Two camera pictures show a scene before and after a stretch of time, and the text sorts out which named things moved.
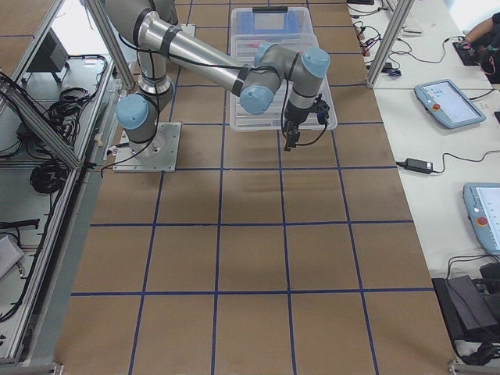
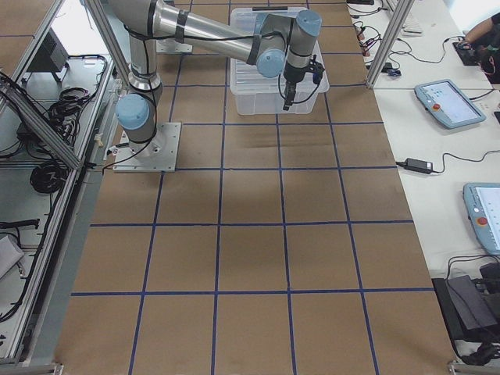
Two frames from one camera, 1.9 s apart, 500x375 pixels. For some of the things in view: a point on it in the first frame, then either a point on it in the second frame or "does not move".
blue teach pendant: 446,102 does not move
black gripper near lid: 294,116 → 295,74
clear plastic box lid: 241,120 → 244,78
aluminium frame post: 403,11 does not move
